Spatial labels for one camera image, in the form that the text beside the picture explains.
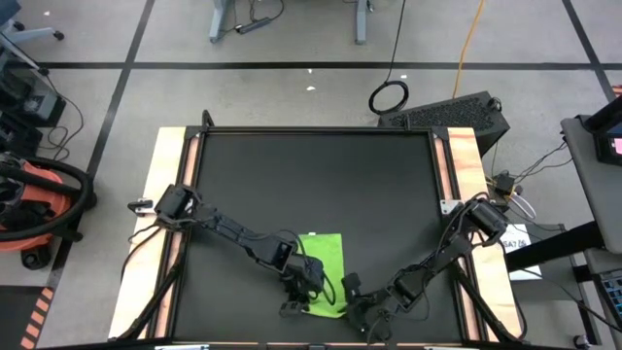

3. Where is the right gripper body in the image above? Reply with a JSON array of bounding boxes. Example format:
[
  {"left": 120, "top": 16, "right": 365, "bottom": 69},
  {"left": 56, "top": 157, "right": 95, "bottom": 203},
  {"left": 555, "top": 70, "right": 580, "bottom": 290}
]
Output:
[{"left": 350, "top": 290, "right": 390, "bottom": 341}]

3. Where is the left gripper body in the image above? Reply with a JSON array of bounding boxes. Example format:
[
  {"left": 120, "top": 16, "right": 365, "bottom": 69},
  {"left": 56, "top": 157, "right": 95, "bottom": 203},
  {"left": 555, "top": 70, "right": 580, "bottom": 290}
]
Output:
[{"left": 286, "top": 256, "right": 326, "bottom": 305}]

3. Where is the green microfibre towel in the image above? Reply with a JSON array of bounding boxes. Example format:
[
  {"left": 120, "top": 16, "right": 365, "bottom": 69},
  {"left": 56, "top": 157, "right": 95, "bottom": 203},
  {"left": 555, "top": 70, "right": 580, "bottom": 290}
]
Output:
[{"left": 296, "top": 232, "right": 348, "bottom": 320}]

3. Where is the wooden table board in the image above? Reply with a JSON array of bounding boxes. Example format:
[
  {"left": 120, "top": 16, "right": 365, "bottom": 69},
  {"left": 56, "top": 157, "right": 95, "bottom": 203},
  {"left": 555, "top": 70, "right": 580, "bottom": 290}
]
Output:
[
  {"left": 434, "top": 126, "right": 524, "bottom": 341},
  {"left": 107, "top": 125, "right": 200, "bottom": 340}
]

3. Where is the white paper sheet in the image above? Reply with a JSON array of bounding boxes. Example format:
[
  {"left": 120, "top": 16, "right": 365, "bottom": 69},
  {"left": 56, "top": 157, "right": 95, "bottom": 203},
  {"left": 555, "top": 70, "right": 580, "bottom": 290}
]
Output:
[{"left": 498, "top": 223, "right": 543, "bottom": 282}]

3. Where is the black power adapter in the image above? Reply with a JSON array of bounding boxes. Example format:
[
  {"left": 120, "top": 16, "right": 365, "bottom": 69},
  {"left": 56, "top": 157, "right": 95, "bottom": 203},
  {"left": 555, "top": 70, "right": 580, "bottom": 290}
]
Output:
[{"left": 493, "top": 172, "right": 519, "bottom": 195}]

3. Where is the black side table beam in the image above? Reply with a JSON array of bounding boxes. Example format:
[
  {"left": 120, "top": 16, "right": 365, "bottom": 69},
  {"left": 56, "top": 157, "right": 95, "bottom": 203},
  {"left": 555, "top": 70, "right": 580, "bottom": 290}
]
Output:
[{"left": 504, "top": 221, "right": 606, "bottom": 273}]

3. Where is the black perforated computer tower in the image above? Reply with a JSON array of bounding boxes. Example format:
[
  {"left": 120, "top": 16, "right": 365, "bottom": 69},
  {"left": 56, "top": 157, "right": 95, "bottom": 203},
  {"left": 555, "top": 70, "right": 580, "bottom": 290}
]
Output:
[{"left": 377, "top": 90, "right": 511, "bottom": 157}]

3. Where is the black keypad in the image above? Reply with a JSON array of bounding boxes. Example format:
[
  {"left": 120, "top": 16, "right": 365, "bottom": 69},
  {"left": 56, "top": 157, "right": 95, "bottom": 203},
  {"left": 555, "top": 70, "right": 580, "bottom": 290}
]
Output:
[{"left": 595, "top": 269, "right": 622, "bottom": 336}]

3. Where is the black power strip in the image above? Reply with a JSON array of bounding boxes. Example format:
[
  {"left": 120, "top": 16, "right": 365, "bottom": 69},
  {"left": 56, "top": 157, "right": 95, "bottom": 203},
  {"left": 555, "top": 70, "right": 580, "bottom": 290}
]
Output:
[{"left": 235, "top": 17, "right": 272, "bottom": 35}]

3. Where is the grey desk leg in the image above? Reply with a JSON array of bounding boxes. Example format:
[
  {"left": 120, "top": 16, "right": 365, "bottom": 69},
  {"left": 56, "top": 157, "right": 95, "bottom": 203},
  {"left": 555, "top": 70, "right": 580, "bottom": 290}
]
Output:
[
  {"left": 354, "top": 0, "right": 370, "bottom": 46},
  {"left": 208, "top": 0, "right": 232, "bottom": 44}
]

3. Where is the grey side table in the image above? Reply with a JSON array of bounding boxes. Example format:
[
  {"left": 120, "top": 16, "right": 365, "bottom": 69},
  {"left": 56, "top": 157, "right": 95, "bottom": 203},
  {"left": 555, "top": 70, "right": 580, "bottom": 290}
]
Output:
[{"left": 561, "top": 116, "right": 622, "bottom": 257}]

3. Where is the orange vacuum cleaner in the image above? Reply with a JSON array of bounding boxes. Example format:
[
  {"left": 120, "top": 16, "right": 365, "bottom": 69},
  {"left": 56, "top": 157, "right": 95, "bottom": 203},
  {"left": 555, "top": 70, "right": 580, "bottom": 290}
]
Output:
[{"left": 0, "top": 151, "right": 98, "bottom": 271}]

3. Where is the black device with screen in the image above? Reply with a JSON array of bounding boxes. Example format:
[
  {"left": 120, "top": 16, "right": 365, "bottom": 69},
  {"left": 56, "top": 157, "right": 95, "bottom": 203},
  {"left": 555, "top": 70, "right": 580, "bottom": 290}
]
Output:
[{"left": 577, "top": 96, "right": 622, "bottom": 166}]

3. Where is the black equipment rack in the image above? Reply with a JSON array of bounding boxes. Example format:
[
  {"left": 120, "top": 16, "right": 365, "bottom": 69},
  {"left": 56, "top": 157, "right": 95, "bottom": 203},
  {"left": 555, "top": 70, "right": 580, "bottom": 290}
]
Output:
[{"left": 0, "top": 33, "right": 67, "bottom": 157}]

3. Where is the office chair base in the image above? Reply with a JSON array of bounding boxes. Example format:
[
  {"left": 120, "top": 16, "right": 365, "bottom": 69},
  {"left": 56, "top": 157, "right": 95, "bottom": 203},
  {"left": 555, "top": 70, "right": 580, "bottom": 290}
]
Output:
[{"left": 0, "top": 0, "right": 67, "bottom": 43}]

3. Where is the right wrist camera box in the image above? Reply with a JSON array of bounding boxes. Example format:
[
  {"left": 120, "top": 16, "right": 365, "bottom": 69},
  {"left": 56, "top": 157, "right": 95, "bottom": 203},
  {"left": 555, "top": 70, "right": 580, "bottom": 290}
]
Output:
[{"left": 342, "top": 272, "right": 363, "bottom": 296}]

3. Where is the black table frame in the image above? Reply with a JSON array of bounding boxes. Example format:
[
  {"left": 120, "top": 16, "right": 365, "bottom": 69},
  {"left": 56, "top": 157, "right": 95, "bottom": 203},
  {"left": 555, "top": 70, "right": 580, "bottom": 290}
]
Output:
[{"left": 114, "top": 109, "right": 529, "bottom": 350}]

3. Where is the black coiled cable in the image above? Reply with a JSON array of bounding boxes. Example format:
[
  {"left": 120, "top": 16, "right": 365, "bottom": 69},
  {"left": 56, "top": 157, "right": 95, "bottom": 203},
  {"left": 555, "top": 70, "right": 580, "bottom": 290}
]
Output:
[{"left": 367, "top": 0, "right": 411, "bottom": 117}]

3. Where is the black vacuum hose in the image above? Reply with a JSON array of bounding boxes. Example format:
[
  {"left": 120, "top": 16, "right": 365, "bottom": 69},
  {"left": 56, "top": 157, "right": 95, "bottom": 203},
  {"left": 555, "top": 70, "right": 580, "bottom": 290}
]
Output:
[{"left": 0, "top": 154, "right": 98, "bottom": 243}]

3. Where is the orange extension cable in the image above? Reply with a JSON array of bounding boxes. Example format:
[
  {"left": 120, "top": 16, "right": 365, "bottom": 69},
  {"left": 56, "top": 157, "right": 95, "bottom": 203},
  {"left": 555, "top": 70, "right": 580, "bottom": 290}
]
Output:
[{"left": 451, "top": 0, "right": 487, "bottom": 98}]

